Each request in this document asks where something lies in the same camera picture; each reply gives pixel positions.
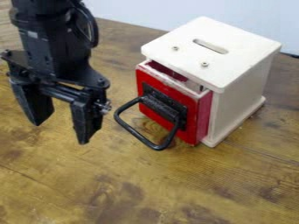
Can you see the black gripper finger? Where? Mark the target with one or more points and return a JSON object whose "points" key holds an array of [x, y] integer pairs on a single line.
{"points": [[87, 119]]}

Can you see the right screw on box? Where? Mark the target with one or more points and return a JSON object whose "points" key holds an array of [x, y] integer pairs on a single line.
{"points": [[204, 64]]}

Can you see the black metal drawer handle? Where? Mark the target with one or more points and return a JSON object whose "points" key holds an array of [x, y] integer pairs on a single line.
{"points": [[165, 111]]}

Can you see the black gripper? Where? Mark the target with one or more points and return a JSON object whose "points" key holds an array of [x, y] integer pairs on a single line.
{"points": [[51, 69]]}

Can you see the red drawer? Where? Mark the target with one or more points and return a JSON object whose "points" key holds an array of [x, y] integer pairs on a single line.
{"points": [[160, 81]]}

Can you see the white wooden box cabinet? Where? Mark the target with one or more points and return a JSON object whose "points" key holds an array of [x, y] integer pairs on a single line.
{"points": [[239, 56]]}

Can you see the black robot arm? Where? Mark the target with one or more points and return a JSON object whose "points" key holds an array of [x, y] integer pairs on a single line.
{"points": [[53, 13]]}

